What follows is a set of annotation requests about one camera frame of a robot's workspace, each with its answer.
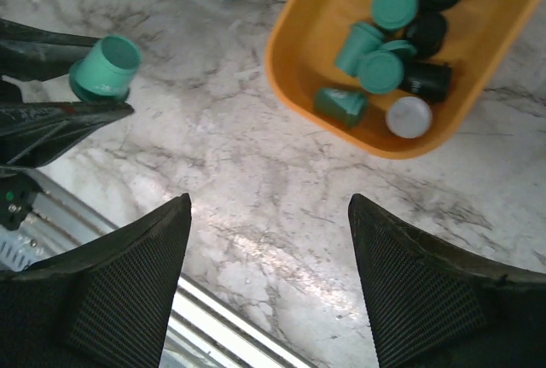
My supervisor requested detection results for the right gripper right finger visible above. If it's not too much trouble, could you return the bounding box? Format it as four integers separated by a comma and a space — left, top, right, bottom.
348, 194, 545, 367

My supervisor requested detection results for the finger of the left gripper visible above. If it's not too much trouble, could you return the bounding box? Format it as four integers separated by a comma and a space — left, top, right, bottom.
1, 19, 99, 82
1, 102, 134, 167

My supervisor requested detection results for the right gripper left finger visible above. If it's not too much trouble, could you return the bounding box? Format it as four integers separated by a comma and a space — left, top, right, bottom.
1, 195, 191, 367

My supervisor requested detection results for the green coffee capsule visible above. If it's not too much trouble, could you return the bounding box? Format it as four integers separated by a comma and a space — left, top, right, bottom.
334, 21, 385, 77
357, 39, 417, 95
68, 35, 142, 102
314, 87, 369, 128
386, 96, 433, 139
371, 0, 418, 32

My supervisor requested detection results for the orange storage basket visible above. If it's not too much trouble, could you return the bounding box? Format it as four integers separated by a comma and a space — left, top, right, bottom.
265, 0, 541, 159

